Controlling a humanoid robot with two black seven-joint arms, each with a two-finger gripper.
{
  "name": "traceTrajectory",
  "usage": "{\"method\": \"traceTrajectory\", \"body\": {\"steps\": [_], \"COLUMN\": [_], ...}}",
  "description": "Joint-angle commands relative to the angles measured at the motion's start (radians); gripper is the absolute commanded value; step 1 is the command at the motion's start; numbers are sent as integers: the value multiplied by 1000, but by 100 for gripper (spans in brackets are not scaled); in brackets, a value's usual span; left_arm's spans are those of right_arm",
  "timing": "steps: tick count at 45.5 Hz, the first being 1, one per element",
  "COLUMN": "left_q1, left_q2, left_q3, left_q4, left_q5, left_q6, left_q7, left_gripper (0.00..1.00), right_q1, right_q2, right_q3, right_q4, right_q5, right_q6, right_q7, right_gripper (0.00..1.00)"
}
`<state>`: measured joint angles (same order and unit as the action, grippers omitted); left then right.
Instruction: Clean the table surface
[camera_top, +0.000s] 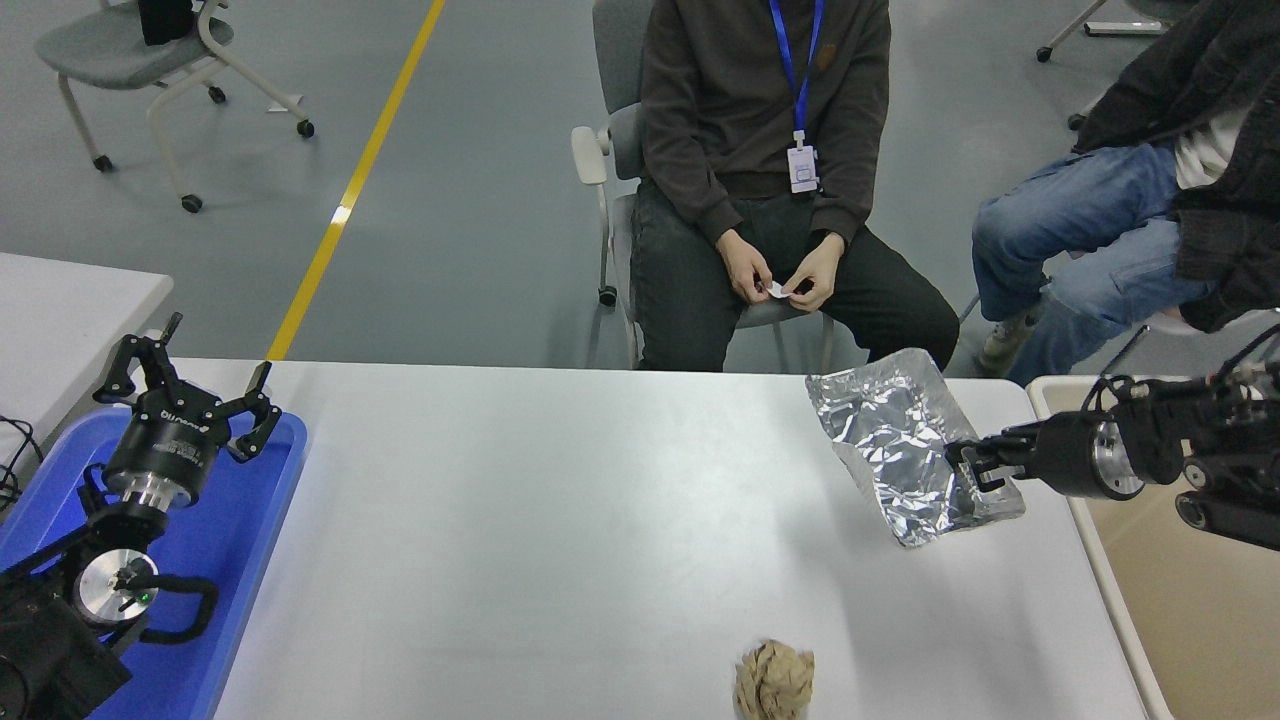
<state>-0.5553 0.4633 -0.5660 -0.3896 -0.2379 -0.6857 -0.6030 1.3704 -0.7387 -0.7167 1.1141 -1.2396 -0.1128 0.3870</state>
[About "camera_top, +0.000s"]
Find blue plastic tray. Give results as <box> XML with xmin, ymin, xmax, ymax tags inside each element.
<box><xmin>0</xmin><ymin>410</ymin><xmax>308</xmax><ymax>720</ymax></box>

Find person's right hand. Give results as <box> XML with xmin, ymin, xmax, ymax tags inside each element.
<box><xmin>715</xmin><ymin>228</ymin><xmax>776</xmax><ymax>304</ymax></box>

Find grey chair with cream frame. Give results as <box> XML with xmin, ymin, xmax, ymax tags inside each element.
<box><xmin>36</xmin><ymin>0</ymin><xmax>317</xmax><ymax>215</ymax></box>

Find white side table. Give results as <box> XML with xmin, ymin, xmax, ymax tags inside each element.
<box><xmin>0</xmin><ymin>252</ymin><xmax>174</xmax><ymax>471</ymax></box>

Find grey chair with white armrest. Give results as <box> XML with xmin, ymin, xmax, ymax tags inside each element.
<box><xmin>571</xmin><ymin>0</ymin><xmax>836</xmax><ymax>373</ymax></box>

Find blue lanyard with badge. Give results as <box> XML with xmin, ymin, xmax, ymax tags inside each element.
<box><xmin>768</xmin><ymin>0</ymin><xmax>827</xmax><ymax>194</ymax></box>

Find grey chair on castors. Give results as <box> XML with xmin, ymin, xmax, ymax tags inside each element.
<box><xmin>1036</xmin><ymin>0</ymin><xmax>1201</xmax><ymax>131</ymax></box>

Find black bag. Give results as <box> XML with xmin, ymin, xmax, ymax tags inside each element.
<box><xmin>138</xmin><ymin>0</ymin><xmax>198</xmax><ymax>46</ymax></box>

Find large beige plastic bin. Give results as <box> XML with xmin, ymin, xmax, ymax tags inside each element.
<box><xmin>1028</xmin><ymin>376</ymin><xmax>1280</xmax><ymax>720</ymax></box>

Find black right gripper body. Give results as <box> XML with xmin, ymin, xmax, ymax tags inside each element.
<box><xmin>1030</xmin><ymin>410</ymin><xmax>1107</xmax><ymax>498</ymax></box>

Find white seat metal chair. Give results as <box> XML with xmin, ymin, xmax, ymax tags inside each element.
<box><xmin>1100</xmin><ymin>305</ymin><xmax>1280</xmax><ymax>379</ymax></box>

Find silver foil tray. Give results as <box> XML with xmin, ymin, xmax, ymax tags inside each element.
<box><xmin>806</xmin><ymin>347</ymin><xmax>1027</xmax><ymax>549</ymax></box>

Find seated person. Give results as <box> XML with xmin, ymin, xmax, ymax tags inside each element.
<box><xmin>972</xmin><ymin>0</ymin><xmax>1280</xmax><ymax>386</ymax></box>
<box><xmin>630</xmin><ymin>0</ymin><xmax>961</xmax><ymax>373</ymax></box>

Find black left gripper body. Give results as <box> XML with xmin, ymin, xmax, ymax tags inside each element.
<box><xmin>105</xmin><ymin>393</ymin><xmax>233</xmax><ymax>493</ymax></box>

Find crumpled tan paper ball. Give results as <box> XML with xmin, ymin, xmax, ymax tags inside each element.
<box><xmin>735</xmin><ymin>640</ymin><xmax>815</xmax><ymax>720</ymax></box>

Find black cable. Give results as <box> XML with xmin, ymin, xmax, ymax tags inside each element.
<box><xmin>0</xmin><ymin>415</ymin><xmax>46</xmax><ymax>516</ymax></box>

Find person's left hand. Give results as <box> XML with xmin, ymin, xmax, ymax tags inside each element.
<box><xmin>785</xmin><ymin>232</ymin><xmax>846</xmax><ymax>311</ymax></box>

